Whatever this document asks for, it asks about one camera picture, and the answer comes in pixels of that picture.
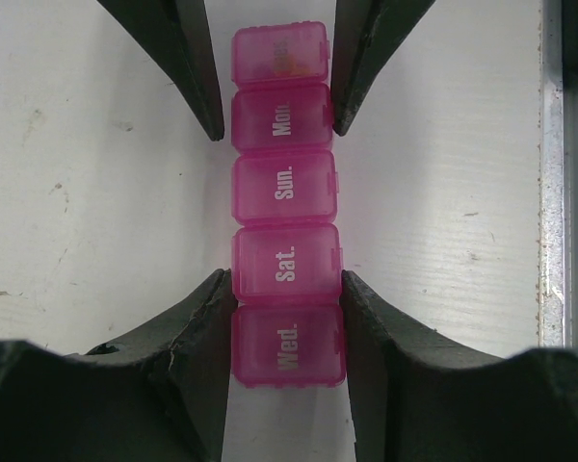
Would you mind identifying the aluminium mounting rail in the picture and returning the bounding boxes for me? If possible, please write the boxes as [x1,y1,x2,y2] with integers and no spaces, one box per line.
[539,1,578,348]

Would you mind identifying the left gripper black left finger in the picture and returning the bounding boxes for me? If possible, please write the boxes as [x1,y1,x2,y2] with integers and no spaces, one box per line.
[0,269,234,461]

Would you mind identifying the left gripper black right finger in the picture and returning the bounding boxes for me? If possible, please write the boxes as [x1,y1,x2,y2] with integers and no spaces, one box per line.
[340,271,578,461]

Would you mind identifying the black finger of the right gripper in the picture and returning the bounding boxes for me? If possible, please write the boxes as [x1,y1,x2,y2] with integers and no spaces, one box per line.
[99,0,224,141]
[330,0,434,136]

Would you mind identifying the pink weekly pill organizer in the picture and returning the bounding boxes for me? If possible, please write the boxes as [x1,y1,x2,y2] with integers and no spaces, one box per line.
[231,21,346,388]

